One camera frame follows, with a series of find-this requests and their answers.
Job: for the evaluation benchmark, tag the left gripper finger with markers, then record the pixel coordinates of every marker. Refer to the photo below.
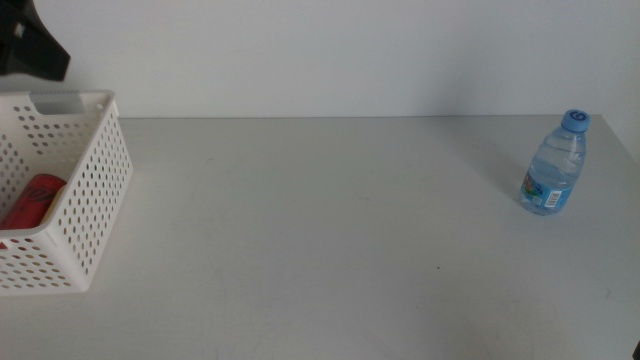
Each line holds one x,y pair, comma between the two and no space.
30,50

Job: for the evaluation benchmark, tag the clear water bottle blue cap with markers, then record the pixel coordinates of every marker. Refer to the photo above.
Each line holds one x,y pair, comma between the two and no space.
552,170

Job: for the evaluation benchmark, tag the white perforated plastic basket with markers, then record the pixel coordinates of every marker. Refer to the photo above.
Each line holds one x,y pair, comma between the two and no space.
95,200

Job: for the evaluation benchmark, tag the red soda can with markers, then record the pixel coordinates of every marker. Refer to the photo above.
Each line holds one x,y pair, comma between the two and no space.
32,200

